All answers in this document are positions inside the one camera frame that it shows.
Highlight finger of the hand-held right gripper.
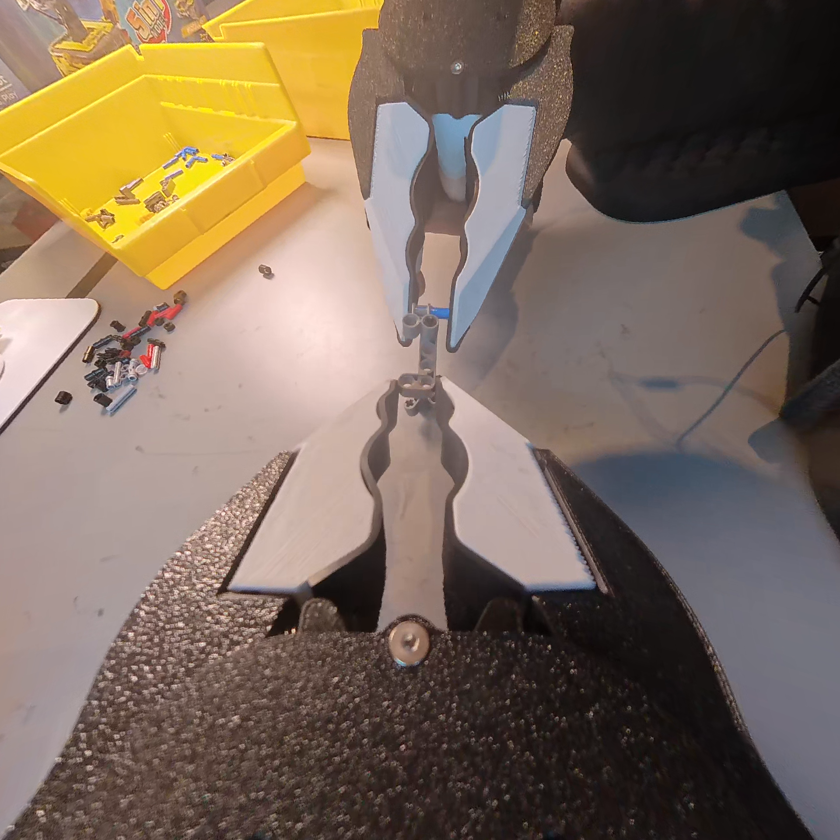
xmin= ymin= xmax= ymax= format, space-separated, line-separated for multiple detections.
xmin=363 ymin=101 xmax=434 ymax=345
xmin=446 ymin=101 xmax=538 ymax=352

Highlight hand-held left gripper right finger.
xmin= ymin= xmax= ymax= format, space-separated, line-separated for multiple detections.
xmin=433 ymin=376 xmax=610 ymax=597

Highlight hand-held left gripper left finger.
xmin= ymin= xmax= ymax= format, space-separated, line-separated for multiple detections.
xmin=226 ymin=377 xmax=400 ymax=599

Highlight small grey connector blue pins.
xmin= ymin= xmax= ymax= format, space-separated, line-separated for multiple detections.
xmin=395 ymin=371 xmax=439 ymax=416

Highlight grey angled beam assembly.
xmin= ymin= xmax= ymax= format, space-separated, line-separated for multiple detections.
xmin=400 ymin=302 xmax=454 ymax=378

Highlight person's right forearm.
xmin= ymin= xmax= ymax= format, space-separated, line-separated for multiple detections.
xmin=558 ymin=0 xmax=840 ymax=224

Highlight yellow parts bin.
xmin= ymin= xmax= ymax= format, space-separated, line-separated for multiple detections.
xmin=0 ymin=42 xmax=312 ymax=290
xmin=200 ymin=0 xmax=385 ymax=140

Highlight heap of blue grey parts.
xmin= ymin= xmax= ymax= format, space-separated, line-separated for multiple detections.
xmin=84 ymin=143 xmax=237 ymax=244

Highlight pile of red black parts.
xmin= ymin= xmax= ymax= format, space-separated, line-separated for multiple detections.
xmin=54 ymin=289 xmax=191 ymax=414

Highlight colourful toy kit box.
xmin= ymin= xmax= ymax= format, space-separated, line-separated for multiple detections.
xmin=0 ymin=0 xmax=224 ymax=119

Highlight thin grey cable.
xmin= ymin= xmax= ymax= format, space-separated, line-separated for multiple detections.
xmin=610 ymin=328 xmax=788 ymax=447

